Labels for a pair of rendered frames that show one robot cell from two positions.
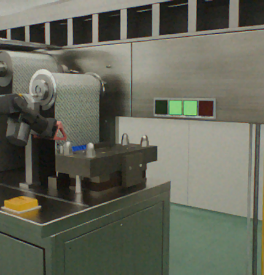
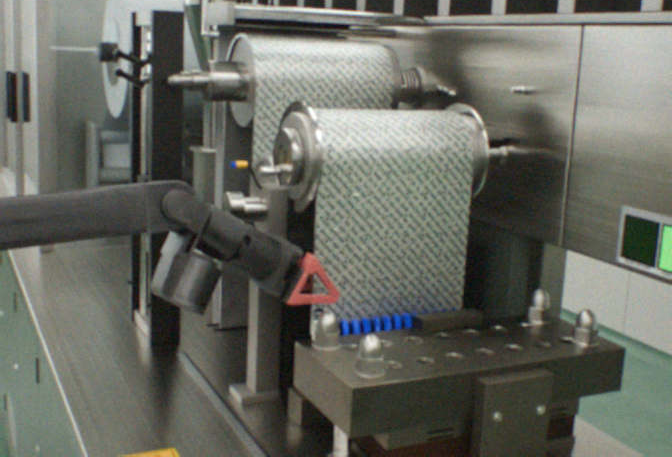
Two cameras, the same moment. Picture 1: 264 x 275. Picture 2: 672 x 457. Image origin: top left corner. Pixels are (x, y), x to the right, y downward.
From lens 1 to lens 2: 0.51 m
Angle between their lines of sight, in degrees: 25
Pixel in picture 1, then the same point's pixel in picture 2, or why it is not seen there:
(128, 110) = (554, 227)
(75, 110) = (385, 217)
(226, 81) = not seen: outside the picture
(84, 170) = (340, 411)
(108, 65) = (521, 86)
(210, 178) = not seen: outside the picture
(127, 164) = (488, 405)
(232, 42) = not seen: outside the picture
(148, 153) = (585, 369)
